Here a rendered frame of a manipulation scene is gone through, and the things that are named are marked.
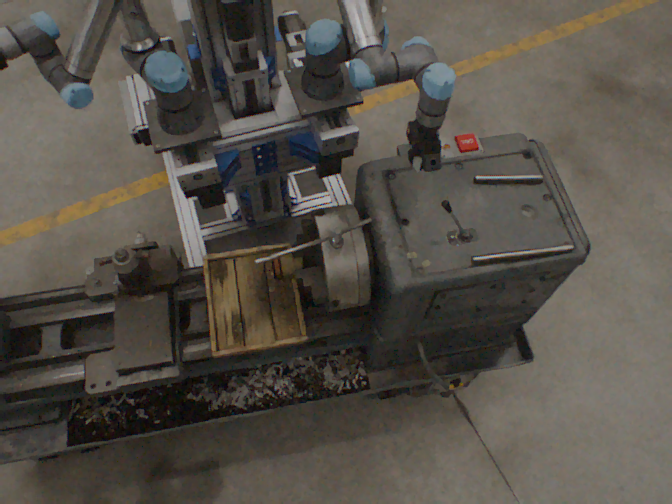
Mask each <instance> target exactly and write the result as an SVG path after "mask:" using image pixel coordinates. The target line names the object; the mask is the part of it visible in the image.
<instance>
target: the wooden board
mask: <svg viewBox="0 0 672 504"><path fill-rule="evenodd" d="M278 245H279V246H278ZM278 245H269V246H262V247H256V248H251V249H243V250H237V251H232V252H226V253H218V254H212V255H206V256H203V259H204V260H203V262H204V272H205V283H206V287H207V289H206V293H207V302H208V312H209V323H210V328H211V329H210V334H211V345H212V355H213V354H214V355H213V358H214V359H220V358H226V357H231V356H237V355H242V354H246V353H245V352H247V354H248V353H254V352H260V351H265V350H271V349H276V348H277V347H278V348H280V347H285V346H291V345H297V344H302V343H307V335H306V329H305V323H304V318H303V312H302V307H301V301H300V296H299V290H298V285H297V283H296V280H294V279H290V280H284V278H282V279H281V280H282V281H283V282H282V281H281V280H276V281H275V280H274V275H271V274H272V273H270V272H272V271H273V270H272V265H271V264H272V262H271V261H270V260H269V261H266V262H265V266H266V267H264V262H263V263H260V264H257V265H256V264H255V260H257V259H260V258H263V255H264V254H265V253H266V254H265V255H264V257H266V256H268V255H270V254H271V253H272V254H275V253H278V251H279V252H281V251H285V250H288V249H291V246H290V242H288V243H285V244H278ZM277 246H278V247H277ZM269 247H270V248H269ZM268 248H269V249H268ZM244 251H245V252H244ZM276 251H277V252H276ZM273 252H274V253H273ZM261 253H263V254H261ZM259 254H260V255H259ZM267 254H268V255H267ZM272 254H271V255H272ZM241 256H242V257H241ZM260 256H262V257H260ZM237 257H239V258H237ZM246 257H247V258H246ZM234 258H235V259H236V258H237V259H236V260H237V261H235V264H234V261H232V260H234ZM240 258H241V260H240ZM248 258H249V259H248ZM243 260H244V261H243ZM217 261H219V263H218V262H217ZM210 263H211V264H210ZM212 263H213V265H214V266H212ZM214 263H215V264H214ZM216 263H218V264H216ZM226 263H227V264H226ZM270 263H271V264H270ZM220 264H221V265H220ZM242 264H243V265H242ZM251 264H252V265H253V266H252V265H251ZM268 264H270V265H268ZM223 265H224V266H223ZM235 265H236V272H235ZM217 266H218V267H219V268H218V267H217ZM213 267H214V268H213ZM222 267H223V268H222ZM226 267H227V268H226ZM211 268H212V269H213V270H214V271H212V269H211ZM263 268H264V269H265V268H266V274H265V270H264V269H263ZM267 268H270V269H267ZM219 270H220V271H219ZM270 270H271V271H270ZM267 271H268V274H267ZM211 272H212V274H211ZM257 272H258V273H257ZM260 272H262V273H260ZM236 273H237V278H238V279H237V280H236ZM255 273H256V275H255ZM217 274H218V275H217ZM206 275H207V276H206ZM266 275H267V276H268V277H267V278H268V279H267V281H268V287H267V281H266V279H265V278H264V277H266ZM217 278H218V279H217ZM219 278H220V279H219ZM224 278H225V279H224ZM208 279H210V280H208ZM212 279H213V280H214V281H213V280H212ZM248 279H249V280H248ZM272 279H273V280H272ZM215 280H216V281H215ZM212 281H213V282H214V284H213V282H212ZM218 281H219V282H218ZM237 281H238V288H237ZM286 281H287V282H286ZM235 282H236V285H235ZM288 282H289V283H288ZM279 283H280V284H283V285H280V284H279ZM290 283H291V287H290V285H289V284H290ZM272 284H273V285H272ZM212 285H213V286H212ZM270 285H271V287H273V288H271V287H270ZM275 285H276V288H275ZM214 286H215V287H214ZM212 287H214V288H212ZM259 287H260V288H259ZM279 287H280V288H281V289H279ZM292 287H293V288H292ZM268 288H269V294H270V300H269V294H268ZM238 289H239V296H238ZM276 290H277V291H276ZM288 290H289V291H290V293H289V292H288ZM291 290H292V291H291ZM279 291H280V292H279ZM275 293H276V294H275ZM284 293H285V295H284ZM291 293H293V294H291ZM272 294H273V295H272ZM286 294H287V295H286ZM241 295H242V296H241ZM277 295H278V296H277ZM281 296H283V297H281ZM286 296H287V297H286ZM290 296H293V298H292V297H290ZM298 296H299V297H298ZM239 297H240V304H239ZM277 297H278V299H276V298H277ZM279 298H281V299H279ZM286 299H288V300H287V302H286V301H285V300H286ZM290 299H291V300H290ZM293 299H294V300H293ZM270 301H271V307H270ZM281 301H282V304H279V303H281ZM289 301H290V302H289ZM276 302H278V303H276ZM273 304H274V305H273ZM294 304H295V305H294ZM240 305H241V312H240ZM278 305H279V306H278ZM244 306H245V307H244ZM293 306H294V307H293ZM292 307H293V308H292ZM271 308H272V314H273V313H276V314H273V316H274V317H273V320H272V317H271V316H272V314H271ZM281 308H283V309H281ZM286 309H287V310H286ZM293 309H296V310H295V311H293ZM279 310H280V311H279ZM290 310H291V311H290ZM267 311H268V312H267ZM273 311H274V312H273ZM279 312H280V313H279ZM284 312H285V313H284ZM292 313H293V315H292ZM301 313H302V314H301ZM241 314H242V320H241ZM279 314H280V315H279ZM285 314H286V318H284V317H285ZM295 314H296V315H295ZM245 316H246V317H245ZM281 316H283V317H281ZM290 316H291V317H290ZM297 316H298V317H297ZM274 319H275V321H276V322H274V327H275V333H274V331H273V330H274V327H273V321H274ZM283 319H284V320H283ZM295 319H298V320H295ZM285 320H286V321H285ZM234 321H235V322H234ZM238 321H239V322H238ZM251 321H253V322H251ZM291 321H292V322H291ZM295 321H296V322H295ZM217 322H218V323H217ZM228 322H229V323H228ZM242 322H244V323H245V324H244V323H243V326H244V327H243V328H242ZM223 323H224V324H223ZM236 323H238V324H240V323H241V325H238V324H236ZM285 323H286V324H285ZM212 324H213V325H212ZM234 324H235V325H234ZM289 324H290V325H289ZM216 325H217V326H216ZM224 325H225V326H224ZM233 325H234V326H233ZM263 325H265V327H263ZM271 325H272V326H271ZM237 326H239V327H238V328H237ZM246 326H247V327H246ZM292 326H294V327H292ZM295 326H298V328H297V327H295ZM218 327H219V329H218ZM262 327H263V328H262ZM280 327H281V328H280ZM289 327H290V328H293V329H294V328H296V329H297V330H295V329H294V330H295V331H293V329H289ZM244 328H245V329H244ZM248 328H250V329H248ZM234 329H235V330H234ZM238 329H239V330H238ZM243 329H244V331H245V332H244V334H245V335H244V336H243ZM247 329H248V330H247ZM272 329H273V330H272ZM236 330H238V332H237V331H236ZM287 330H288V334H287V332H286V331H287ZM276 331H277V333H276ZM292 331H293V332H292ZM299 331H300V333H299V335H298V336H297V335H296V334H298V332H299ZM219 332H220V333H219ZM221 332H222V333H221ZM272 332H273V333H272ZM289 332H290V333H289ZM291 332H292V333H293V334H291ZM296 332H297V333H296ZM223 333H224V334H223ZM240 333H242V335H241V334H240ZM270 334H271V335H270ZM275 334H277V335H276V338H277V339H276V340H277V341H276V340H275ZM240 335H241V336H240ZM262 335H263V336H262ZM264 335H265V336H264ZM238 336H239V338H237V337H238ZM242 336H243V337H245V342H248V343H246V345H245V344H244V341H243V340H244V338H243V337H242ZM266 336H267V338H266ZM273 336H274V337H273ZM292 336H293V337H292ZM295 336H296V337H295ZM218 337H219V338H218ZM221 338H222V339H221ZM224 338H225V339H224ZM236 338H237V339H236ZM264 338H265V339H264ZM284 338H285V339H284ZM260 340H261V341H260ZM262 340H264V341H265V343H264V342H263V341H262ZM220 341H221V342H222V344H221V342H220ZM226 341H227V343H228V344H226ZM270 341H271V342H270ZM214 342H215V343H214ZM255 342H256V343H255ZM259 342H260V343H259ZM218 343H219V344H221V345H218ZM223 343H224V345H223ZM238 343H239V344H238ZM261 343H262V345H261ZM232 344H233V346H232ZM237 344H238V345H237ZM248 344H249V345H248ZM241 345H242V346H241ZM220 346H221V348H222V349H223V348H224V347H225V346H226V347H225V348H224V349H223V350H222V349H221V348H220ZM227 346H228V347H229V346H230V347H231V348H230V347H229V348H230V349H227V348H228V347H227ZM232 347H233V348H232ZM254 347H255V348H254ZM245 348H247V349H245ZM220 349H221V350H220ZM230 350H232V352H231V351H230Z"/></svg>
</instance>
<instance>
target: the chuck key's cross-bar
mask: <svg viewBox="0 0 672 504"><path fill-rule="evenodd" d="M370 222H372V220H371V218H368V219H366V220H363V221H361V222H359V223H356V224H354V225H351V226H349V227H347V228H344V229H342V234H344V233H346V232H349V231H351V230H353V229H356V228H358V227H360V226H363V225H365V224H367V223H370ZM332 238H335V235H334V233H333V234H330V235H328V236H326V237H323V238H321V239H318V240H315V241H312V242H309V243H306V244H303V245H300V246H297V247H294V248H291V249H288V250H285V251H281V252H278V253H275V254H272V255H269V256H266V257H263V258H260V259H257V260H255V264H256V265H257V264H260V263H263V262H266V261H269V260H272V259H275V258H278V257H281V256H284V255H287V254H290V253H293V252H296V251H299V250H302V249H305V248H308V247H311V246H314V245H317V244H320V243H323V242H325V241H328V240H330V239H332Z"/></svg>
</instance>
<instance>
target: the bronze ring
mask: <svg viewBox="0 0 672 504"><path fill-rule="evenodd" d="M271 262H272V269H273V275H274V280H281V279H282V278H284V280H290V279H294V280H296V275H295V270H300V269H304V267H303V261H302V257H300V258H294V259H293V257H292V253H290V254H287V255H284V256H281V257H278V258H275V259H272V260H271Z"/></svg>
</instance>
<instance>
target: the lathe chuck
mask: <svg viewBox="0 0 672 504"><path fill-rule="evenodd" d="M317 212H323V213H324V215H323V216H322V217H319V216H315V224H316V232H317V240H318V239H321V238H323V237H326V236H328V235H330V234H333V233H334V229H335V228H337V227H338V228H341V229H344V228H347V227H349V223H348V219H347V216H346V213H345V211H344V209H343V207H342V206H341V205H338V206H332V207H325V208H319V209H312V210H311V218H314V214H313V213H317ZM341 239H342V241H343V242H342V245H341V246H340V247H334V246H332V244H331V239H330V240H328V241H325V242H323V243H320V244H318V249H319V255H320V260H321V268H322V273H323V277H324V282H325V287H326V291H327V296H328V301H329V302H333V300H338V301H339V305H337V306H334V307H333V306H329V305H328V302H326V303H325V306H326V309H327V311H335V310H341V309H347V308H352V307H357V306H358V304H359V279H358V270H357V262H356V256H355V250H354V245H353V240H352V235H351V231H349V232H346V233H344V234H342V236H341Z"/></svg>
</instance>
